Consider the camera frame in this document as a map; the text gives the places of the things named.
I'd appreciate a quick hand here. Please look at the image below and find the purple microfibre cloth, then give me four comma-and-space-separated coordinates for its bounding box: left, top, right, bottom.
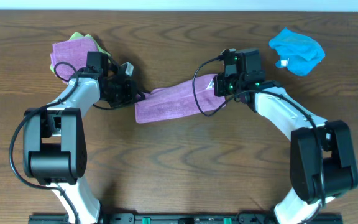
135, 74, 225, 124

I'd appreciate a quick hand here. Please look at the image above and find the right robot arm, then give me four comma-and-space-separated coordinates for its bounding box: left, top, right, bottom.
213, 49, 358, 223

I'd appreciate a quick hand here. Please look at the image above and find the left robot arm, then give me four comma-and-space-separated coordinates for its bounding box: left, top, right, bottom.
18, 52, 145, 223

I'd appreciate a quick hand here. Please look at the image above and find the folded purple cloth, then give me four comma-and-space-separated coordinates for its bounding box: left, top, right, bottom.
50, 37, 101, 85

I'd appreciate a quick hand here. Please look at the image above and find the crumpled blue cloth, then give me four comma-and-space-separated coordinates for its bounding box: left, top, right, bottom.
268, 28, 326, 77

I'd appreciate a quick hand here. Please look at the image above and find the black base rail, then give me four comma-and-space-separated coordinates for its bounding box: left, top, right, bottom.
28, 213, 344, 224

